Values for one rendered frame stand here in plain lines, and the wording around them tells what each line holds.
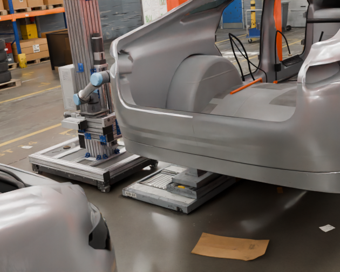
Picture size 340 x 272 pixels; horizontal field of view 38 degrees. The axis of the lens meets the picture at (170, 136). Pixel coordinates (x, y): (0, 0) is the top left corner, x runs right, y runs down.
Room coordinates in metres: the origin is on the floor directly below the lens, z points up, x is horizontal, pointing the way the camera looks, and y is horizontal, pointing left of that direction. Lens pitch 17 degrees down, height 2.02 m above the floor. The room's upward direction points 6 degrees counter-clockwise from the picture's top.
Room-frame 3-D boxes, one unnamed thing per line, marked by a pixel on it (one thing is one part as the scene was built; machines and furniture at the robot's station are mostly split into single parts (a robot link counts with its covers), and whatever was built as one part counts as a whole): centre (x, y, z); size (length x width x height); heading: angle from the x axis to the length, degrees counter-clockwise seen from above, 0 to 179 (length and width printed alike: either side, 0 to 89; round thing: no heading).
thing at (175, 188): (4.44, -0.22, 0.13); 0.50 x 0.36 x 0.10; 138
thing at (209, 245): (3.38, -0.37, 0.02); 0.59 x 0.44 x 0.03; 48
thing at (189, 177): (4.44, -0.22, 0.32); 0.40 x 0.30 x 0.28; 138
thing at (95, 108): (4.92, 0.74, 0.87); 0.15 x 0.15 x 0.10
